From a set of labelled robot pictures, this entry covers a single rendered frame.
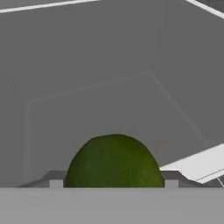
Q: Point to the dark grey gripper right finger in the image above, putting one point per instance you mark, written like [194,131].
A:
[175,178]

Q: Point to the white fridge shelf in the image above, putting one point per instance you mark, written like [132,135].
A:
[198,164]

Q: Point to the grey fridge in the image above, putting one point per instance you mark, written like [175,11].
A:
[96,73]

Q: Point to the green lime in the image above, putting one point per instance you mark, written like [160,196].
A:
[114,162]

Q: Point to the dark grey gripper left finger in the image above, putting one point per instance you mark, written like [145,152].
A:
[52,178]

